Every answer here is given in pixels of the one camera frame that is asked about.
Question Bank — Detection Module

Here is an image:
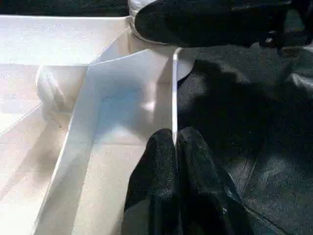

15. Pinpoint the black work mat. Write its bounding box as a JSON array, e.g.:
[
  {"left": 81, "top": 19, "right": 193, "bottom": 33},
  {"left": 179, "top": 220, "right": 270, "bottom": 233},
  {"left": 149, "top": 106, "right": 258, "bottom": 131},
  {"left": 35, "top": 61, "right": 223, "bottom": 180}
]
[{"left": 0, "top": 0, "right": 313, "bottom": 235}]

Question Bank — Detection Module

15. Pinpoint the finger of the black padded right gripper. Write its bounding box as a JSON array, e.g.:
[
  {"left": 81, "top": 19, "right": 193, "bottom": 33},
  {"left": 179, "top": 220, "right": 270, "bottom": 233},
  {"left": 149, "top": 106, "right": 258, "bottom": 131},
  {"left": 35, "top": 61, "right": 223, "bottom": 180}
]
[{"left": 134, "top": 0, "right": 313, "bottom": 49}]

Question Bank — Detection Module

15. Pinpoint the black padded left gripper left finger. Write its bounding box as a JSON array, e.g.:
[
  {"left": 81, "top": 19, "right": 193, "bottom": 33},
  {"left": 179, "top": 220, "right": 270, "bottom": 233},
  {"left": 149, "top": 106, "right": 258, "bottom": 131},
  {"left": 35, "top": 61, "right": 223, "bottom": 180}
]
[{"left": 121, "top": 128, "right": 179, "bottom": 235}]

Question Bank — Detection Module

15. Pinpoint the white plastic table top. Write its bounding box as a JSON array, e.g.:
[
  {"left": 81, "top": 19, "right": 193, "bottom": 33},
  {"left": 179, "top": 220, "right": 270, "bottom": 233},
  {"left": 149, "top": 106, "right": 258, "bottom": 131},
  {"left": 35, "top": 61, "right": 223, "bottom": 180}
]
[{"left": 0, "top": 15, "right": 199, "bottom": 235}]

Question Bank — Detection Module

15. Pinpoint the white plastic table leg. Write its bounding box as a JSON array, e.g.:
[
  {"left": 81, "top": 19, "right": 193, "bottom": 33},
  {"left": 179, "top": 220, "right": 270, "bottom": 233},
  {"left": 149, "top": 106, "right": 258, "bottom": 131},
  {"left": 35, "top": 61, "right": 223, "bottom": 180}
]
[{"left": 127, "top": 0, "right": 157, "bottom": 45}]

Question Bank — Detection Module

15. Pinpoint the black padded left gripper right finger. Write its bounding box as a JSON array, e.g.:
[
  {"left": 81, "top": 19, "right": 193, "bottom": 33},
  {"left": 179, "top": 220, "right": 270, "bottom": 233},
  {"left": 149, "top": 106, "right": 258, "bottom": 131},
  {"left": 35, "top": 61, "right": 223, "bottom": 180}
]
[{"left": 176, "top": 126, "right": 255, "bottom": 235}]

